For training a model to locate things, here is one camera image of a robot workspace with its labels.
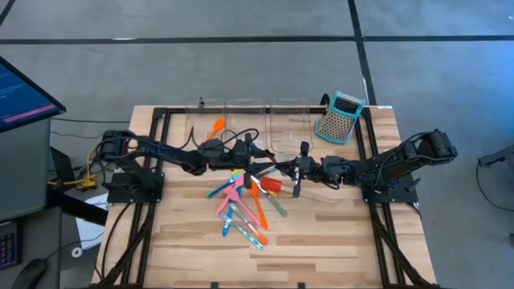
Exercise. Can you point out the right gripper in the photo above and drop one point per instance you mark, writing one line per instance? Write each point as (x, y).
(309, 166)

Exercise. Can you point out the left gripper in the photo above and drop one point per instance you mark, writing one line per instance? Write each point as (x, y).
(247, 156)

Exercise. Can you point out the clear plastic bin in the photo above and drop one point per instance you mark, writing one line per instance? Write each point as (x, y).
(289, 128)
(198, 120)
(245, 116)

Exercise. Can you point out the orange plastic spatula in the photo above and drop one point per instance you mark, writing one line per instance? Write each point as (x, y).
(261, 214)

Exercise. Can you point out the pink silicone spatula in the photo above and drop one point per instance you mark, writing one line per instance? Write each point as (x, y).
(225, 202)

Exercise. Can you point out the orange silicone spoon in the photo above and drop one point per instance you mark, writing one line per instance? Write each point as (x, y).
(219, 123)

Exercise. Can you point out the pink silicone spoon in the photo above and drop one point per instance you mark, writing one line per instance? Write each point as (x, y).
(255, 220)

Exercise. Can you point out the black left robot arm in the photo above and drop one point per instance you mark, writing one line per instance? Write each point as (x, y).
(168, 154)

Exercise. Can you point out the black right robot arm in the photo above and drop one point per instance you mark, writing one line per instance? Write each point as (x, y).
(393, 164)

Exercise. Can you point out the yellow plastic spoon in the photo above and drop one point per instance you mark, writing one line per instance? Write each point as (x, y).
(237, 172)

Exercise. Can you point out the teal patterned knife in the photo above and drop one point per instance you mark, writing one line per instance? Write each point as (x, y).
(221, 188)

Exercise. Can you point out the teal metal box grater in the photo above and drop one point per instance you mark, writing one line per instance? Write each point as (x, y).
(335, 126)

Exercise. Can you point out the blue plastic spoon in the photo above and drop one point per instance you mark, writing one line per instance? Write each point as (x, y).
(226, 229)

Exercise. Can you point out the small black knob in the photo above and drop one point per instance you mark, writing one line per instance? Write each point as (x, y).
(201, 102)

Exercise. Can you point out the white label sticker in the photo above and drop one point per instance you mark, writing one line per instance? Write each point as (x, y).
(384, 107)

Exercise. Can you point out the white paper sheet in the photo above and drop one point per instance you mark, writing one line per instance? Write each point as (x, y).
(90, 234)

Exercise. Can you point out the black desk leg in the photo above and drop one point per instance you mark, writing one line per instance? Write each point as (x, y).
(80, 209)

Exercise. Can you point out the white tape roll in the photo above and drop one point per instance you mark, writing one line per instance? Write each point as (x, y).
(73, 252)

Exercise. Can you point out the grey computer desk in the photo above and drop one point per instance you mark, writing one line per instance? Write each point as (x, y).
(24, 180)

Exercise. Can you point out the computer monitor blue screen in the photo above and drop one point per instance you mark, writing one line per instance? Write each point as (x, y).
(20, 100)

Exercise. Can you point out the black computer mouse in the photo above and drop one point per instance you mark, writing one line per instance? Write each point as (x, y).
(30, 275)

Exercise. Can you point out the black keyboard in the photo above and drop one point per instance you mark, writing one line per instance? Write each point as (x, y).
(8, 245)

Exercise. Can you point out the black aluminium table frame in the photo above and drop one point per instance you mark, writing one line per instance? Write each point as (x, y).
(315, 109)

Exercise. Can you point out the small black mount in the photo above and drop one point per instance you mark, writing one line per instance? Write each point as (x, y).
(325, 99)

